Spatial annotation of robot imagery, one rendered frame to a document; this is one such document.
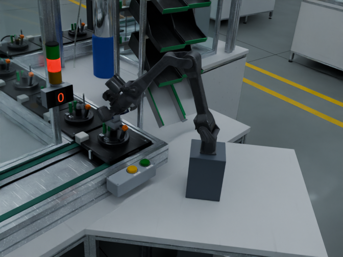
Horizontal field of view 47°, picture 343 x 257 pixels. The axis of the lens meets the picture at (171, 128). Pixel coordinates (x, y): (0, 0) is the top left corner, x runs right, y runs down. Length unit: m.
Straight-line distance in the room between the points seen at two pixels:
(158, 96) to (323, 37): 3.96
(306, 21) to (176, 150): 4.07
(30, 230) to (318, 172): 2.62
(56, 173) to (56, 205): 0.24
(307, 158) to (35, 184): 2.60
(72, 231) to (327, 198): 2.24
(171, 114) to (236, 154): 0.37
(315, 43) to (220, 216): 4.33
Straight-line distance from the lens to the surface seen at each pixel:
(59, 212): 1.49
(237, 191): 1.70
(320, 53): 5.64
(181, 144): 1.95
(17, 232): 1.43
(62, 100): 1.62
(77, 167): 1.69
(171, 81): 1.75
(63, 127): 1.86
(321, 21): 5.59
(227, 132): 2.10
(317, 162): 3.66
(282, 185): 1.80
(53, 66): 1.56
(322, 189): 3.35
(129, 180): 1.54
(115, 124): 1.68
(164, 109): 1.86
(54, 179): 1.64
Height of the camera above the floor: 1.91
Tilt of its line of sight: 30 degrees down
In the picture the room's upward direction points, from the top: 4 degrees clockwise
